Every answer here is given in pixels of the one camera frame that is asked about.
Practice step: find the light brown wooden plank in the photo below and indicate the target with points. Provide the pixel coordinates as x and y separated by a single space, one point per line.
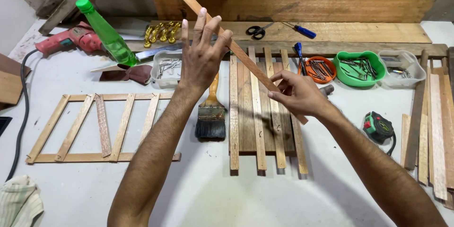
354 32

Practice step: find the heap of loose wooden slats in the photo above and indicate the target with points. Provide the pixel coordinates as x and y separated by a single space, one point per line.
438 131

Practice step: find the clear plastic container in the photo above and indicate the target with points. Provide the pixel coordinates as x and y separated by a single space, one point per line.
415 74

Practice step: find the white plastic container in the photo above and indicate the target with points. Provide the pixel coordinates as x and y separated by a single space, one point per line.
158 79

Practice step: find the person's right hand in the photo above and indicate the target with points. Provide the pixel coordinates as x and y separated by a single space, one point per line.
305 95

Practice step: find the green plastic bowl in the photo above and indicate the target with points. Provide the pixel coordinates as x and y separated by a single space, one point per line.
340 78

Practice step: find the metal saw blade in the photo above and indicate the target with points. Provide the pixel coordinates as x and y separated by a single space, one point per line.
156 52

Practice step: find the striped pale cloth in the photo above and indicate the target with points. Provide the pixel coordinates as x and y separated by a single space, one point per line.
17 202

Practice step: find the pile of steel nails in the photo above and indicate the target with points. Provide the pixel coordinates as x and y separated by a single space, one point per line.
318 69
360 68

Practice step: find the wooden slat panel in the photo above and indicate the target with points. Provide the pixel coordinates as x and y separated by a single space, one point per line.
248 127

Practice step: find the brown wooden board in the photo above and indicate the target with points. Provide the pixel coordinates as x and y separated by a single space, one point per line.
10 81

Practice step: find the green black tape measure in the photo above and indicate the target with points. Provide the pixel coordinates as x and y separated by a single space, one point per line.
377 127

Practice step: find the black grated object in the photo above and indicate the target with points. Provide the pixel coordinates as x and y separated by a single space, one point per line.
4 125

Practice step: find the long thin wooden slat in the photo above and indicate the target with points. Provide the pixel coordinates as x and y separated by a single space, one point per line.
248 64

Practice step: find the small metal screws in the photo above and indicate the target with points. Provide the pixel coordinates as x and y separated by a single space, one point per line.
400 72

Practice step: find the brown sandpaper sheet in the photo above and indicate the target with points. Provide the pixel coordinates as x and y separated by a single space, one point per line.
131 73

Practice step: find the dark brown wooden plank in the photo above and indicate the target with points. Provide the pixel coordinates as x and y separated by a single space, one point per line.
301 8

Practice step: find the grey metal hammer head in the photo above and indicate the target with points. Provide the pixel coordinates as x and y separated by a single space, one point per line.
327 89

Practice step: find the person's left hand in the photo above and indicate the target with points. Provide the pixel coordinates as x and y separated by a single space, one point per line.
200 62

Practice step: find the wooden ladder shaped frame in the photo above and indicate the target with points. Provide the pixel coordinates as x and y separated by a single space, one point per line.
122 127

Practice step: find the red electric drill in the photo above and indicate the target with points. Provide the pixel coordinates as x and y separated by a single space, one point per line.
78 39

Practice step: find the orange plastic bowl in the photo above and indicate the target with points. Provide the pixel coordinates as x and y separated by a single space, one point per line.
330 74

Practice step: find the green plastic bottle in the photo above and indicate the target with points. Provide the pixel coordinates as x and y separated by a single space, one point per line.
108 35

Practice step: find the narrow grey wooden plank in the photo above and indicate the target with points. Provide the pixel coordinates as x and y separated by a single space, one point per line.
354 48

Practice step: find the pile of bent metal hooks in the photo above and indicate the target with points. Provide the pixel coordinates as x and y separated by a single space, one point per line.
168 65

